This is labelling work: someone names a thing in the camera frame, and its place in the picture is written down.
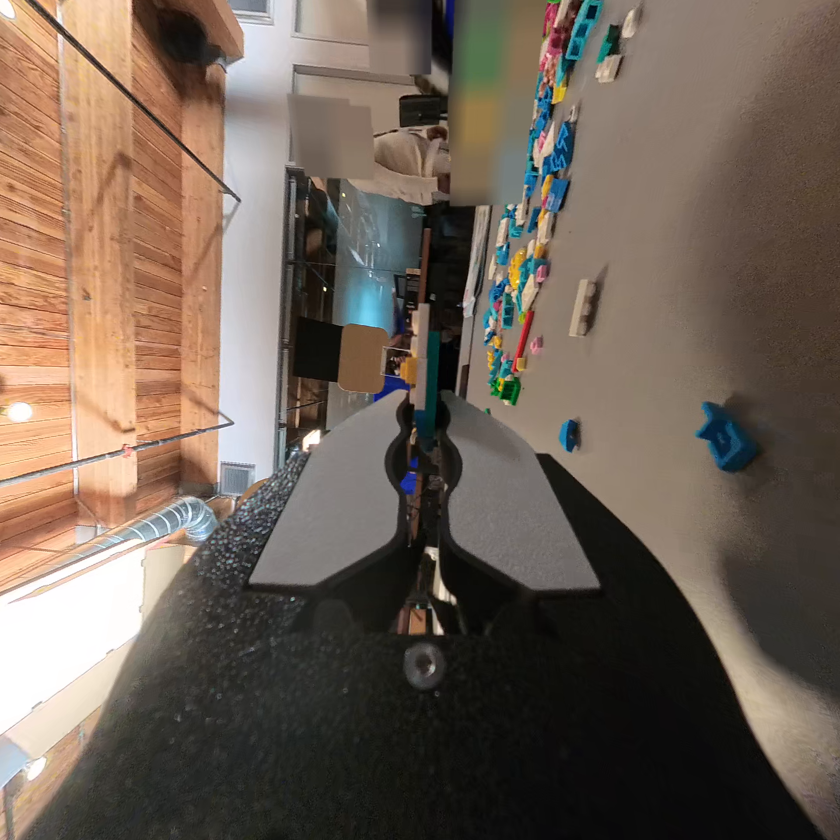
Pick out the teal white yellow brick assembly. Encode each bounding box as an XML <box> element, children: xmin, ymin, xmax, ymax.
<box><xmin>400</xmin><ymin>302</ymin><xmax>454</xmax><ymax>454</ymax></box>

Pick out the white cabinet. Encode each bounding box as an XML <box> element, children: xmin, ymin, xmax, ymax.
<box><xmin>0</xmin><ymin>543</ymin><xmax>147</xmax><ymax>737</ymax></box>

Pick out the black monitor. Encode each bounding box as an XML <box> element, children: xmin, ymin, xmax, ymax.
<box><xmin>398</xmin><ymin>93</ymin><xmax>442</xmax><ymax>126</ymax></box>

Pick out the tan rounded board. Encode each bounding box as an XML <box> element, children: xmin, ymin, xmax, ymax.
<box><xmin>337</xmin><ymin>323</ymin><xmax>390</xmax><ymax>394</ymax></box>

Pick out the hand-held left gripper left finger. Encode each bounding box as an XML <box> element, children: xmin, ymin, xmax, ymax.
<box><xmin>248</xmin><ymin>390</ymin><xmax>411</xmax><ymax>600</ymax></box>

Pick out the blue arch brick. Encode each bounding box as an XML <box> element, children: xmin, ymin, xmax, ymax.
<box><xmin>695</xmin><ymin>401</ymin><xmax>760</xmax><ymax>473</ymax></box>

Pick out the long red bar brick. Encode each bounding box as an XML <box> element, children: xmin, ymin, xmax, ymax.
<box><xmin>513</xmin><ymin>310</ymin><xmax>536</xmax><ymax>374</ymax></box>

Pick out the white instruction booklet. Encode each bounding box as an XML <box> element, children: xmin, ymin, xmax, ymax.
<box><xmin>462</xmin><ymin>204</ymin><xmax>494</xmax><ymax>316</ymax></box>

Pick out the black panel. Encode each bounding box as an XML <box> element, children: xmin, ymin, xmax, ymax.
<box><xmin>293</xmin><ymin>316</ymin><xmax>347</xmax><ymax>380</ymax></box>

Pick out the long white brick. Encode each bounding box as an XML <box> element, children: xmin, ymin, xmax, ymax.
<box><xmin>567</xmin><ymin>278</ymin><xmax>600</xmax><ymax>338</ymax></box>

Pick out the black metal rod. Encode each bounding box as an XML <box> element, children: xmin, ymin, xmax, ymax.
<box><xmin>22</xmin><ymin>0</ymin><xmax>242</xmax><ymax>203</ymax></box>
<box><xmin>0</xmin><ymin>419</ymin><xmax>236</xmax><ymax>488</ymax></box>

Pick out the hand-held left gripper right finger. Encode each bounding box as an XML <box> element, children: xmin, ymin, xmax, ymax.
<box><xmin>437</xmin><ymin>390</ymin><xmax>602</xmax><ymax>597</ymax></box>

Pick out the glass partition window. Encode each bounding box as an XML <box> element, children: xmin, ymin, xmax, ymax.
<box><xmin>281</xmin><ymin>165</ymin><xmax>476</xmax><ymax>434</ymax></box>

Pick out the silver ventilation duct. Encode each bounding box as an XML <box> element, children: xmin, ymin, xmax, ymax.
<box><xmin>0</xmin><ymin>496</ymin><xmax>219</xmax><ymax>595</ymax></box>

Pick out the pile of colourful toy bricks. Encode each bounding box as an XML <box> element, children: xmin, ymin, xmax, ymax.
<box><xmin>482</xmin><ymin>0</ymin><xmax>605</xmax><ymax>387</ymax></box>

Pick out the grey desk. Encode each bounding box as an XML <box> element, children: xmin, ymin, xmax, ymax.
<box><xmin>457</xmin><ymin>0</ymin><xmax>840</xmax><ymax>840</ymax></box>

